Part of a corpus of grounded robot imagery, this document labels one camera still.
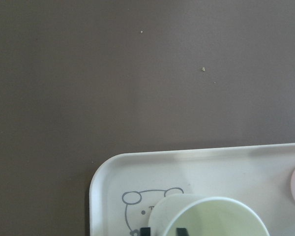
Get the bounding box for cream rabbit tray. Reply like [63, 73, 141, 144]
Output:
[89, 143, 295, 236]

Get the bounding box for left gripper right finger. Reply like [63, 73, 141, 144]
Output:
[176, 223, 188, 236]

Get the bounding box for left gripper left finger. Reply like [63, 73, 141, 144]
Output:
[140, 227, 151, 236]

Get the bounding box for cream plastic cup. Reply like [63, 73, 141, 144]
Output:
[148, 194, 269, 236]

